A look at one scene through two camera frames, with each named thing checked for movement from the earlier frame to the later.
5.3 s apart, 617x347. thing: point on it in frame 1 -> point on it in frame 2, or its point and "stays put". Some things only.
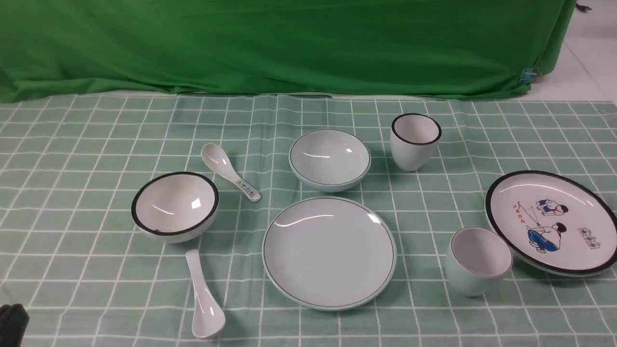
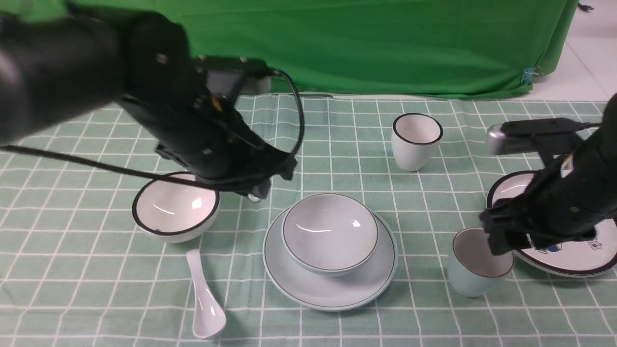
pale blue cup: x=476 y=260 stays put
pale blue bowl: x=328 y=160 -> x=329 y=234
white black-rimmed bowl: x=174 y=207 stays put
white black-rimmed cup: x=413 y=139 stays put
